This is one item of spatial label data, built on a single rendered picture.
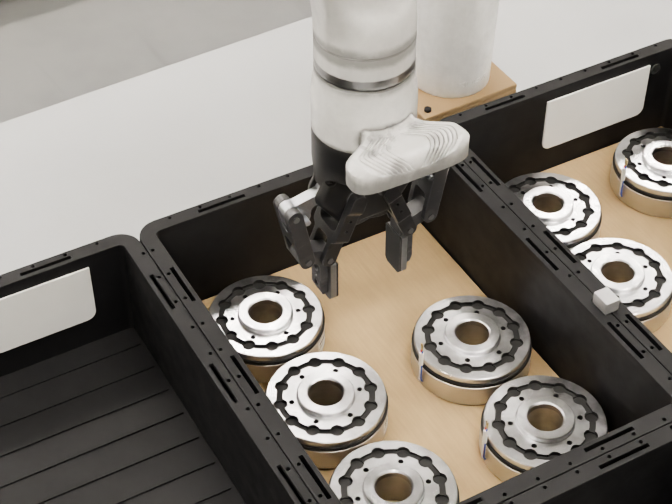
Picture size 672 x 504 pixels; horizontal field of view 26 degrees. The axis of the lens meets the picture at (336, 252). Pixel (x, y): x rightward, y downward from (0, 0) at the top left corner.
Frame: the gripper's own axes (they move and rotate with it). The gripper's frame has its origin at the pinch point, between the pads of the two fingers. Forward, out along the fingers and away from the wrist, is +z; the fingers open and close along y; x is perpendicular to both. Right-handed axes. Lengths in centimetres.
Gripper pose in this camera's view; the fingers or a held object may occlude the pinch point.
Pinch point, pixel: (362, 264)
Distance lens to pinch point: 112.6
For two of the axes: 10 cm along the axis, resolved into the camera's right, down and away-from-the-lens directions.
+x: 4.8, 6.0, -6.4
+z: 0.0, 7.2, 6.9
